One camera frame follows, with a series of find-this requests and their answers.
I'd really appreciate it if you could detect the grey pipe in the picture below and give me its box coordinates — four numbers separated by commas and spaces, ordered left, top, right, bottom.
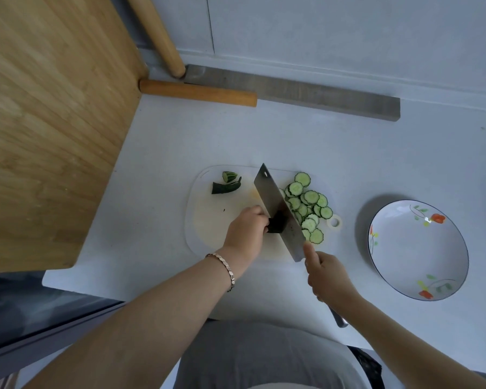
107, 0, 161, 79

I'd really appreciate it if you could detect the grey shirt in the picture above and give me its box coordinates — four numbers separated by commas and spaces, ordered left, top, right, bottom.
174, 321, 372, 389

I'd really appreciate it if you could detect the white floral plate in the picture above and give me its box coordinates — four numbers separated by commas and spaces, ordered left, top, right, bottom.
367, 199, 470, 302

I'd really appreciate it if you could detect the cucumber stem tip piece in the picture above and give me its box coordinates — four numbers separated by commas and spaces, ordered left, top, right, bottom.
211, 177, 243, 196

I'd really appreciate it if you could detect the pile of cucumber slices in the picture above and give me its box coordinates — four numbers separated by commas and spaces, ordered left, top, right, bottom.
279, 172, 334, 245

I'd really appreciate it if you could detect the silver bracelet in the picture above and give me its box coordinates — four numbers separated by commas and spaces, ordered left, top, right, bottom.
204, 253, 236, 293

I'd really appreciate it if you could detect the dark green cucumber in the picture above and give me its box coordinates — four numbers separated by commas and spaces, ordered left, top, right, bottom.
266, 212, 288, 234

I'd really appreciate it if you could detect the person's right hand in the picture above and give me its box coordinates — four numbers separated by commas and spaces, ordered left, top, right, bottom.
302, 243, 363, 311

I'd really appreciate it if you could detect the person's left hand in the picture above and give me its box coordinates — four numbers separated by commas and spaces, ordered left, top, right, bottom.
221, 205, 269, 280

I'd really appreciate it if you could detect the translucent plastic cutting board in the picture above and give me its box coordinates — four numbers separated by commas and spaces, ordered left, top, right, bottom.
184, 164, 344, 262

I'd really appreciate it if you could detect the person's right forearm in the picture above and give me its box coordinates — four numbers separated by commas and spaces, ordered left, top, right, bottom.
344, 295, 486, 389

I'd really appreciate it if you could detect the short wooden rolling pin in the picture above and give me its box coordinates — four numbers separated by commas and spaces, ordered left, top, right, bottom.
139, 79, 258, 108

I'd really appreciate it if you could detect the large wooden cutting board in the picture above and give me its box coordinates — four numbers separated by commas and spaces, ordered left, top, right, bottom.
0, 0, 150, 274

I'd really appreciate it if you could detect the steel cleaver knife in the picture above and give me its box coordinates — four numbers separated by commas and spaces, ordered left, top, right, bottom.
253, 163, 349, 329

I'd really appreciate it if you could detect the dark glass panel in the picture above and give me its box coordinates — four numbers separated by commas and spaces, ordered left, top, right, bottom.
0, 271, 126, 389

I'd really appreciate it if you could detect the long grey sharpening stone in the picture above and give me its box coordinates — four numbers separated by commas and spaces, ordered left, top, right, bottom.
183, 63, 401, 123

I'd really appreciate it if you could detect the black trash bag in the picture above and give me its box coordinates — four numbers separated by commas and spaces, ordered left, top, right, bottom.
348, 346, 386, 389

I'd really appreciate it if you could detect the thick light wooden rolling pin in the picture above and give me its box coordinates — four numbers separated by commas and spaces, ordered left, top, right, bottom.
123, 0, 187, 79

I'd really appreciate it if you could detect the person's left forearm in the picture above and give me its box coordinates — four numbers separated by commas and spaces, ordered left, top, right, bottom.
22, 249, 244, 389

